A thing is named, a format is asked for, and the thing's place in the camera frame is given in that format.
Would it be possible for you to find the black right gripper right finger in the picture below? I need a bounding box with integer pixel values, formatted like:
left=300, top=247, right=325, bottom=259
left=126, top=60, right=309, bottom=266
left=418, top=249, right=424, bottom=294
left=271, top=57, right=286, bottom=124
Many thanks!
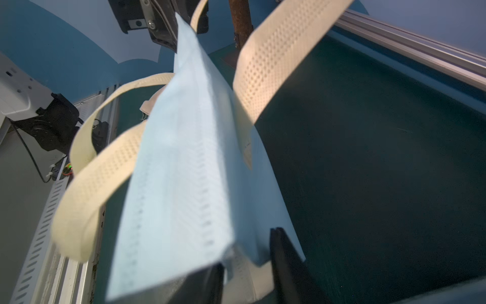
left=270, top=227, right=331, bottom=303

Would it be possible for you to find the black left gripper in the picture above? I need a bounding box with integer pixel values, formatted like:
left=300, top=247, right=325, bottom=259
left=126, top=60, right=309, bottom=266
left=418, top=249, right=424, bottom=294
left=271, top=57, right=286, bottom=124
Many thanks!
left=108, top=0, right=199, bottom=52

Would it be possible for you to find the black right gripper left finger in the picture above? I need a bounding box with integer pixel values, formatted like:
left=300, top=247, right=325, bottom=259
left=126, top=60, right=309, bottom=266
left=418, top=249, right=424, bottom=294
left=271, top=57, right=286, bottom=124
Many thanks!
left=151, top=263, right=225, bottom=303

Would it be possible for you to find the light blue delivery bag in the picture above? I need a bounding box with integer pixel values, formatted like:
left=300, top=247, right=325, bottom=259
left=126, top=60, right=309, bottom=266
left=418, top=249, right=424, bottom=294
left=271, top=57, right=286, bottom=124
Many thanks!
left=51, top=1, right=349, bottom=303

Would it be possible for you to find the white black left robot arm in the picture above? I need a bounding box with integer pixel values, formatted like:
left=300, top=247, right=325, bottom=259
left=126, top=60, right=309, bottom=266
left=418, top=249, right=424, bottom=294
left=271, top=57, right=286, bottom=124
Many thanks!
left=1, top=1, right=197, bottom=152

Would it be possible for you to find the brown cork tree trunk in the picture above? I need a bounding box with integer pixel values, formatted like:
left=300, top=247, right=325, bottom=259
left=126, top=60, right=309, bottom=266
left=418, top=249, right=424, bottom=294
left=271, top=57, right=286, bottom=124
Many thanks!
left=229, top=0, right=253, bottom=49

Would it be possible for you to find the left green controller board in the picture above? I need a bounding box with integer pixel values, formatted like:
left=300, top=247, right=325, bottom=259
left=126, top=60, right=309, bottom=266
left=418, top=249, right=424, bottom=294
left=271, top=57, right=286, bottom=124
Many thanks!
left=51, top=156, right=73, bottom=181

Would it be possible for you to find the dark metal tree base plate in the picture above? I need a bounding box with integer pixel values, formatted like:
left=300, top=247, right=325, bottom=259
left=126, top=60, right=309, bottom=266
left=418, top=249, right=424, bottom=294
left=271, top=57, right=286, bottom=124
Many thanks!
left=223, top=49, right=240, bottom=69

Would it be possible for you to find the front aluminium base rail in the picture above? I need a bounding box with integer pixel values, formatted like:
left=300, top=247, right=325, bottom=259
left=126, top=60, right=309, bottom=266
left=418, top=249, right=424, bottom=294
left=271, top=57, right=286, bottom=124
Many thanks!
left=9, top=85, right=120, bottom=304

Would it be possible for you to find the rear aluminium frame rail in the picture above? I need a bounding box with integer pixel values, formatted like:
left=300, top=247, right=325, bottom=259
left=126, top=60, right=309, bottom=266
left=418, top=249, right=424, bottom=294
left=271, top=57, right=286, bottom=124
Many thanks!
left=335, top=10, right=485, bottom=91

